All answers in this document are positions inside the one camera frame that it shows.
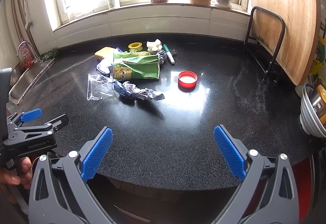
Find yellow sponge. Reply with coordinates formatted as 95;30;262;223
94;47;116;60

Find red plastic lid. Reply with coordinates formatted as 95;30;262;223
178;71;198;89

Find yellow tape roll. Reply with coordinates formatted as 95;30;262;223
128;42;143;52

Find chrome faucet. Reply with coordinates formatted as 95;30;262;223
16;41;39;62

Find clear plastic zip bag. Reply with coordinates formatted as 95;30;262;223
86;73;117;101

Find green white marker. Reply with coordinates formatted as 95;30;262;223
162;44;175;64

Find green cloth by sink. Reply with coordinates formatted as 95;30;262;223
40;49;58;62

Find stacked white bowls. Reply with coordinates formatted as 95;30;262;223
300;83;325;138

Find black metal rack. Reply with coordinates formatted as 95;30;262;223
244;6;286;81

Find green snack bag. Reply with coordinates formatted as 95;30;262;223
112;51;160;81

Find blue white wrapper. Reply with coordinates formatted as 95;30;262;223
113;81;165;101

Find stainless steel sink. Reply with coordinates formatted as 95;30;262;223
9;58;55;106

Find person's left hand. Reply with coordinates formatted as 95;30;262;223
1;157;33;205

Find white crumpled tissue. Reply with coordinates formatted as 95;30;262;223
146;39;162;55

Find wooden cutting board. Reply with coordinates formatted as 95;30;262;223
251;0;321;85

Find red dish soap bottle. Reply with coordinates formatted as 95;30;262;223
17;41;36;69

